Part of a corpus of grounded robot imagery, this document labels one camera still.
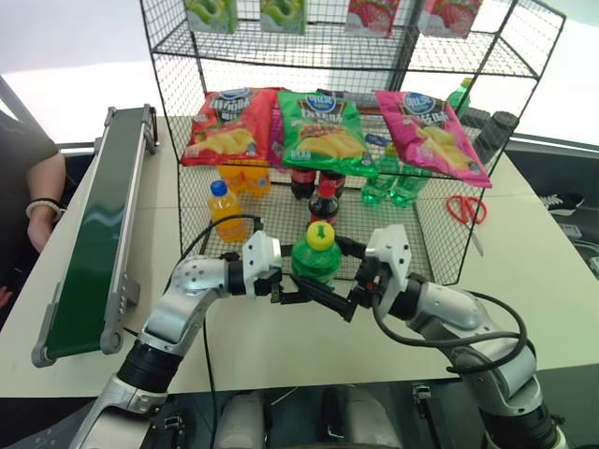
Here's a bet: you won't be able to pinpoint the beaded bracelet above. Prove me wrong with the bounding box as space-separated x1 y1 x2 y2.
25 197 63 220

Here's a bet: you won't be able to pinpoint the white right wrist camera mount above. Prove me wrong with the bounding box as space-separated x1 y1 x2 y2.
363 224 412 315

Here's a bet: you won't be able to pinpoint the pink chip bag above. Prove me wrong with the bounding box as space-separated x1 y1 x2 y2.
374 90 494 190

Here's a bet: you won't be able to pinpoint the person's arm with bracelet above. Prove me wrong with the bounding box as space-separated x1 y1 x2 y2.
0 76 67 328

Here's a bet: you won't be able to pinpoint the red chip bag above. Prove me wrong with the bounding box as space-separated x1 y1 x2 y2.
180 87 282 168

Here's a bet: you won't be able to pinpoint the green conveyor belt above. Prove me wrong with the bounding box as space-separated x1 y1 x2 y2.
31 105 160 369

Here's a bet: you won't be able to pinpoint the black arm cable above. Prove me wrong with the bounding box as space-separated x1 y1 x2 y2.
177 213 266 449
372 289 537 375

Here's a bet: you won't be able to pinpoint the cola bottle red cap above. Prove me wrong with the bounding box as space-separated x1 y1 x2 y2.
306 180 342 230

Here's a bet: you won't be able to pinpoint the green snack pack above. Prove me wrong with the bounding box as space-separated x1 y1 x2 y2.
259 0 308 36
183 0 239 36

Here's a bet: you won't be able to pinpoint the strawberry snack pack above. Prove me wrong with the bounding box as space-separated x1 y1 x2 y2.
344 0 400 39
417 0 484 40

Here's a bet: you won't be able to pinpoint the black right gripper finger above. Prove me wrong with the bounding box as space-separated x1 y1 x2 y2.
290 273 360 325
333 235 371 258

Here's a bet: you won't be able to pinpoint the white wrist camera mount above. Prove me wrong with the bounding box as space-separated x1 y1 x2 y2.
363 224 412 315
241 230 285 299

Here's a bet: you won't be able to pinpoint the orange soda bottle blue cap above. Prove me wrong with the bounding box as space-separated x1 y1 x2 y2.
207 180 247 244

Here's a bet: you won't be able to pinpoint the green chip bag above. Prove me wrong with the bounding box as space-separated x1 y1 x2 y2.
274 89 381 178

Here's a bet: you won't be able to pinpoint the bare person hand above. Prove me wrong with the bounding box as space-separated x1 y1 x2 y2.
27 212 63 252

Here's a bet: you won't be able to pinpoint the black wire rack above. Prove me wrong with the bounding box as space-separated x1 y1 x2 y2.
139 0 567 287

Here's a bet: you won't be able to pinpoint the grey rounded shape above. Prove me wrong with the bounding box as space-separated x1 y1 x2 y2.
218 391 269 449
326 384 403 449

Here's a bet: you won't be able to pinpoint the black white shoe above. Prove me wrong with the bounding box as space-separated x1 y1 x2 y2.
537 191 587 217

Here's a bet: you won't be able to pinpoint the black table clamp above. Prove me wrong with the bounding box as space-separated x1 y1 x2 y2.
411 382 442 449
149 411 189 449

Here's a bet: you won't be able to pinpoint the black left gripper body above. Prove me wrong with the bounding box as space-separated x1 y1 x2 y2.
255 267 286 304

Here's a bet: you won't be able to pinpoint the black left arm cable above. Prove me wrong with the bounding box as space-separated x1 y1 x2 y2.
177 213 266 449

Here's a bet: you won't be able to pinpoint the red handled scissors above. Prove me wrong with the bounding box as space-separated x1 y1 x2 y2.
446 194 489 258

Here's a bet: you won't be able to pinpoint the green soda bottle yellow cap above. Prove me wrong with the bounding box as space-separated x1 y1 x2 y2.
289 221 343 289

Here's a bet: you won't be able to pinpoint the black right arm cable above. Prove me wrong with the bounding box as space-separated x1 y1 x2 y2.
372 289 537 375

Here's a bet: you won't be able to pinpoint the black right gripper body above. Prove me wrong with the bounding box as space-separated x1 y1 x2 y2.
351 254 392 312

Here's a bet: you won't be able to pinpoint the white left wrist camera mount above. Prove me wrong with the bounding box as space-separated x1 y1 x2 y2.
241 230 285 299

